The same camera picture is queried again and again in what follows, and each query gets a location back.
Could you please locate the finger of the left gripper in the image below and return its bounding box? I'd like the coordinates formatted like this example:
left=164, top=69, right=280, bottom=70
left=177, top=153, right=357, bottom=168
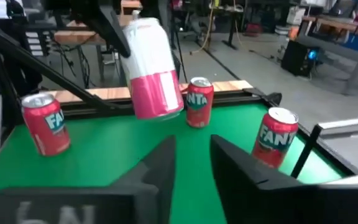
left=96, top=5, right=132, bottom=59
left=171, top=51, right=183, bottom=80

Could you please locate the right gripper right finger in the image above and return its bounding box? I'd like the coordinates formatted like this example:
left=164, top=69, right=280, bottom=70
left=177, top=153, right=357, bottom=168
left=210, top=134, right=301, bottom=224

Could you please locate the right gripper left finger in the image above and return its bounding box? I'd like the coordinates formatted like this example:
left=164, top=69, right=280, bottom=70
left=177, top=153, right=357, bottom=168
left=116, top=135, right=177, bottom=224

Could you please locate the pink and white can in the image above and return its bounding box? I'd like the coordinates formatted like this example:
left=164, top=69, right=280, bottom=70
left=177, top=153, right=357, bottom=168
left=121, top=17, right=185, bottom=121

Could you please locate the red Fanta strawberry can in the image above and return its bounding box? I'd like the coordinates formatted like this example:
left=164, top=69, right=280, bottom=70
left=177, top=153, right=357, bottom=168
left=185, top=77, right=215, bottom=129
left=21, top=92, right=71, bottom=157
left=251, top=106, right=300, bottom=169

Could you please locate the green table mat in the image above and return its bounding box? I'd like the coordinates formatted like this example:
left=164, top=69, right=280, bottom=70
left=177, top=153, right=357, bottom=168
left=0, top=102, right=351, bottom=224

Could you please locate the black computer blue light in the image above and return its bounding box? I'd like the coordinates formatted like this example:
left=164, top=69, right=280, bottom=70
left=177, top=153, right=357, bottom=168
left=280, top=39, right=320, bottom=78

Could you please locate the dark grey desk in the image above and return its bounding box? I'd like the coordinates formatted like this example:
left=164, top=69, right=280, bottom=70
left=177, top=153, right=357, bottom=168
left=296, top=30, right=358, bottom=96

